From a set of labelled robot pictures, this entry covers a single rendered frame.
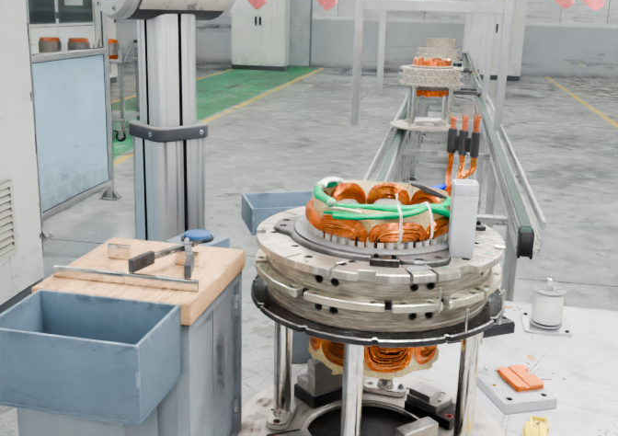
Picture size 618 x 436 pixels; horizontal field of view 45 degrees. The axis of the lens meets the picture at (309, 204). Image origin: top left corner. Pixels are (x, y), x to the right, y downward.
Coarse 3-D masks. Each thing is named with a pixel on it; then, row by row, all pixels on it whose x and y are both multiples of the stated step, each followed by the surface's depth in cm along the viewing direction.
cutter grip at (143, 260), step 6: (144, 252) 88; (150, 252) 88; (132, 258) 86; (138, 258) 86; (144, 258) 87; (150, 258) 88; (132, 264) 85; (138, 264) 86; (144, 264) 87; (150, 264) 88; (132, 270) 86
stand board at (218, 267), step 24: (120, 240) 102; (144, 240) 102; (72, 264) 92; (96, 264) 92; (120, 264) 93; (168, 264) 93; (216, 264) 94; (240, 264) 98; (48, 288) 84; (72, 288) 84; (96, 288) 85; (120, 288) 85; (144, 288) 85; (216, 288) 89; (192, 312) 81
